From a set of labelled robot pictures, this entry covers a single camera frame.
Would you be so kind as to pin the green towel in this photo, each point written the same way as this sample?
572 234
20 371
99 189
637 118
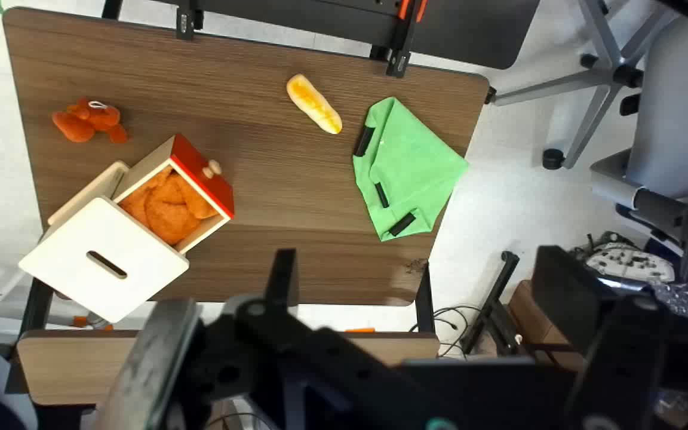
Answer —
417 167

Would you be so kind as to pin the wooden box with slot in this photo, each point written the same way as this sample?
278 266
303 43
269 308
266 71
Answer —
72 264

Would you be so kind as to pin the orange plush toy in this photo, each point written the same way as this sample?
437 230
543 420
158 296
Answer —
93 118

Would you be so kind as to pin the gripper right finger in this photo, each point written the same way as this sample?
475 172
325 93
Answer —
615 374

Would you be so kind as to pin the black box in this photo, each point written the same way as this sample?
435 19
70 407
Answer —
561 295

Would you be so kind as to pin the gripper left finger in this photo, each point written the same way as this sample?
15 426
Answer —
144 374

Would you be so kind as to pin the grey office chair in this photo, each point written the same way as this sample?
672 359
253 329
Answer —
680 104

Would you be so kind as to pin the black pole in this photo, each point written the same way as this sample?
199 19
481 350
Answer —
490 298

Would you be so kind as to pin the wooden drawer with red front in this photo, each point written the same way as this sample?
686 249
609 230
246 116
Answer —
201 171

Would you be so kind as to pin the yellow banana toy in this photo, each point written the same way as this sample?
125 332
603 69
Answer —
313 104

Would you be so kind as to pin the orange balls in drawer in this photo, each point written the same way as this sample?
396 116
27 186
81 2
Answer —
168 211

